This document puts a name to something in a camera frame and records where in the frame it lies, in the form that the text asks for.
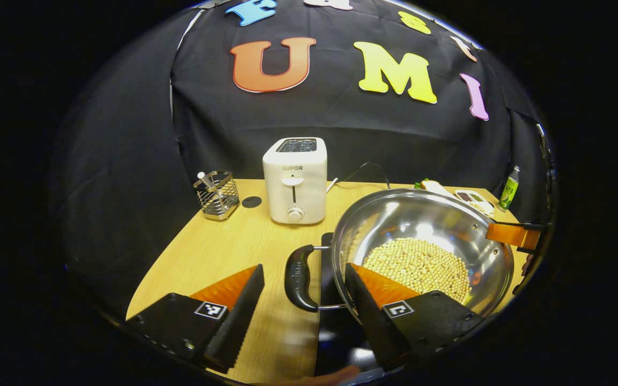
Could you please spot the white sectioned tray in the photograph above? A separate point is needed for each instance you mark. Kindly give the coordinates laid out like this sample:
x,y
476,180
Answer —
x,y
475,201

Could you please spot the sandwich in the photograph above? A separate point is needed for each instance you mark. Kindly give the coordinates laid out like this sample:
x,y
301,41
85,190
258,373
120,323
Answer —
x,y
438,187

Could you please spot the white toaster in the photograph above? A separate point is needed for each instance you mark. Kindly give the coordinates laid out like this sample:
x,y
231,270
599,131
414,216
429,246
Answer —
x,y
295,182

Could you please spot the black induction cooktop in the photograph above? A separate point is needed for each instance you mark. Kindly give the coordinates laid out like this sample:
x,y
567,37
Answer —
x,y
336,343

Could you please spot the pile of yellow soybeans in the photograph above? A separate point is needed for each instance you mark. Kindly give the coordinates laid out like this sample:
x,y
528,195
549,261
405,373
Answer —
x,y
421,265

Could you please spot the black table grommet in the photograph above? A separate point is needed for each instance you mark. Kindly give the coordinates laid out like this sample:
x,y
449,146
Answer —
x,y
251,202

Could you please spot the black backdrop cloth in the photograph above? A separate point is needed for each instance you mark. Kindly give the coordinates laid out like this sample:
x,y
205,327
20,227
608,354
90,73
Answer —
x,y
126,161

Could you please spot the green label drink bottle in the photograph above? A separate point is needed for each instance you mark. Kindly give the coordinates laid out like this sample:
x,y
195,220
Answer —
x,y
509,190

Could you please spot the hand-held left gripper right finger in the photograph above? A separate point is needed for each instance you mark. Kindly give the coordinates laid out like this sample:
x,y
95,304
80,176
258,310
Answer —
x,y
373,321

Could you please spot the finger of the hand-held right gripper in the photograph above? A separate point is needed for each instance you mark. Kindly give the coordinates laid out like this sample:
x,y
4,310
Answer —
x,y
505,233

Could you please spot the stainless steel pot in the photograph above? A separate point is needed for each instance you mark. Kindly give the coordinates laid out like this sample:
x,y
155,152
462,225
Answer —
x,y
421,214

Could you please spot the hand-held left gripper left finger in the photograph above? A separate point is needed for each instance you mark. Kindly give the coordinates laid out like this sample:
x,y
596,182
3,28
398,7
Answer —
x,y
239,321

